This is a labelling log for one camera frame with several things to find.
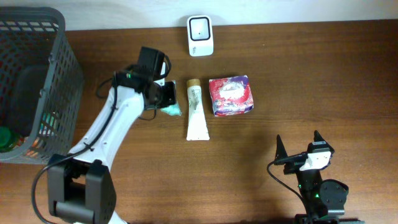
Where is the large teal snack packet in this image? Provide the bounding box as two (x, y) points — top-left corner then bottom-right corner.
(160, 80), (182, 116)

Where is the red purple tissue pack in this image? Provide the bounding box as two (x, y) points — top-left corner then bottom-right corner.
(209, 75), (254, 116)

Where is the white tube with tan cap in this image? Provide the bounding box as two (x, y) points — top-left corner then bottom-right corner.
(187, 79), (210, 141)

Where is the green lid jar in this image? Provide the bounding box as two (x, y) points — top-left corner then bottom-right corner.
(0, 126), (19, 153)

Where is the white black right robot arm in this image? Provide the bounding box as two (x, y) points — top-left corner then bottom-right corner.
(267, 130), (363, 224)

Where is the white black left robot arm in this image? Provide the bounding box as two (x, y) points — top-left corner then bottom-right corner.
(43, 47), (176, 223)

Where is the white barcode scanner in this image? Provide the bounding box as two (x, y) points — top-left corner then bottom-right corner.
(187, 15), (214, 57)

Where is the grey plastic mesh basket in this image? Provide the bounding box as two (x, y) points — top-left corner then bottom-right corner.
(1, 6), (84, 164)

